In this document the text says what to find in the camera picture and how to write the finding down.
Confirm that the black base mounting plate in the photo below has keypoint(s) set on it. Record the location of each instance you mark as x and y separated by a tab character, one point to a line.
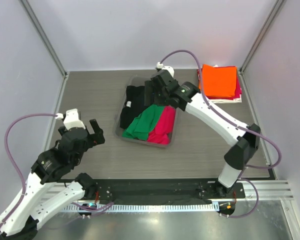
165	192

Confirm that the left aluminium frame post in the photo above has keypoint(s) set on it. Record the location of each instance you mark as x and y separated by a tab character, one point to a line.
43	36

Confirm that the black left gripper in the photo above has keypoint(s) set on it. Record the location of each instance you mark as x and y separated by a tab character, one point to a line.
98	131

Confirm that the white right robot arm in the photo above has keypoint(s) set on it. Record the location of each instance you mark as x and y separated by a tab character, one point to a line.
242	138

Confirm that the right aluminium frame post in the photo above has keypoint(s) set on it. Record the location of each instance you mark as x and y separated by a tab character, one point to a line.
270	19

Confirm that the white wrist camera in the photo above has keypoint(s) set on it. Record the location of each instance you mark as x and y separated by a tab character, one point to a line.
160	66
71	119

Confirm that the pink t shirt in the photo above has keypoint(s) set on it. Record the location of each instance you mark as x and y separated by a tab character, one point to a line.
160	133

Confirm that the folded orange t shirt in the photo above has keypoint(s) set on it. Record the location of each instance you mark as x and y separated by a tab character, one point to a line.
218	81

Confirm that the grey plastic bin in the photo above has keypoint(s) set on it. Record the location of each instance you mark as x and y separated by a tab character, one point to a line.
139	81

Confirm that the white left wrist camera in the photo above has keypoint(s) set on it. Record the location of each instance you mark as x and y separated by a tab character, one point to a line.
71	119

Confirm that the aluminium frame post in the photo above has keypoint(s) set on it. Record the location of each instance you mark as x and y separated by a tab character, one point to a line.
270	19
43	36

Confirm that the folded red t shirt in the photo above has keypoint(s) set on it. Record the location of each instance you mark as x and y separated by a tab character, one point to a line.
237	92

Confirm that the black t shirt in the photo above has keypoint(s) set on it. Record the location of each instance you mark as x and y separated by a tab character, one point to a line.
134	105

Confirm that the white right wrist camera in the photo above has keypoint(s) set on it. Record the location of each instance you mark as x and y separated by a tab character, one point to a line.
160	66

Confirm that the green t shirt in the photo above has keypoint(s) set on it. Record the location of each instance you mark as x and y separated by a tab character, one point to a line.
143	124

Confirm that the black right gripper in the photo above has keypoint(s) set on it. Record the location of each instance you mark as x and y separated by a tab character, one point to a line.
149	89

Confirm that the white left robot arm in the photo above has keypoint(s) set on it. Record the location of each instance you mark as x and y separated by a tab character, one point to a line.
26	214

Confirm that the white slotted cable duct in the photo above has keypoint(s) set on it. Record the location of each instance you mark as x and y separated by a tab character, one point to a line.
213	207

